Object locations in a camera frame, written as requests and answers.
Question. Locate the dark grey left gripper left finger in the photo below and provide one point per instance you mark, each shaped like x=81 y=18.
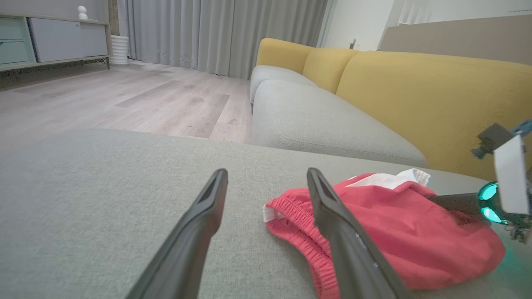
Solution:
x=187 y=249

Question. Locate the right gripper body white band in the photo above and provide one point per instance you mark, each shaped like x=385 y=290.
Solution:
x=511 y=178

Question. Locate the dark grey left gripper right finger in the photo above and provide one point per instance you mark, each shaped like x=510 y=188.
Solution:
x=353 y=257

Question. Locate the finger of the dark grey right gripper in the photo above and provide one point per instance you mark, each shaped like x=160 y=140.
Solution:
x=457 y=203

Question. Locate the red mesh shorts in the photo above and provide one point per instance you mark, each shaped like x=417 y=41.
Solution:
x=415 y=245

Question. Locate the large grey sofa seat cushion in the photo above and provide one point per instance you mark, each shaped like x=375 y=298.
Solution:
x=104 y=199

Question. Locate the wide yellow sofa back cushion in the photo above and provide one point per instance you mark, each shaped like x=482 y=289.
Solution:
x=415 y=99

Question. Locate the narrow yellow sofa back cushion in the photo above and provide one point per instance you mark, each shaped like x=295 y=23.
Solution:
x=328 y=66

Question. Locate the white stair railing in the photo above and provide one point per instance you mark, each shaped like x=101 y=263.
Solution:
x=415 y=12

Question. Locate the small grey sofa seat cushion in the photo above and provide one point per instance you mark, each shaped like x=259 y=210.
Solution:
x=270 y=74

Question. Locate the white ribbed vase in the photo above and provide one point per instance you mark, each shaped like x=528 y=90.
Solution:
x=119 y=50

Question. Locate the yellow sofa end cushion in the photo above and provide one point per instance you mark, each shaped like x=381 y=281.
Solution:
x=278 y=54

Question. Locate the grey pleated curtain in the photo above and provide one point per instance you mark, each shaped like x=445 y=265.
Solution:
x=216 y=33

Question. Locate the mint and wood TV cabinet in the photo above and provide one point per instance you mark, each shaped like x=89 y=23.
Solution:
x=54 y=64

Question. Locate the pale grey cabinet door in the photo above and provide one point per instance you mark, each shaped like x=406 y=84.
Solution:
x=66 y=39

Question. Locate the small white figurine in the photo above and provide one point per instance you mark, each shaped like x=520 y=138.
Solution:
x=82 y=12

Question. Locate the mint green cabinet drawer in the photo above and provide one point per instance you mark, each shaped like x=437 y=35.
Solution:
x=12 y=52
x=10 y=28

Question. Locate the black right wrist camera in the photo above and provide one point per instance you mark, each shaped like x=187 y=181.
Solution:
x=492 y=139

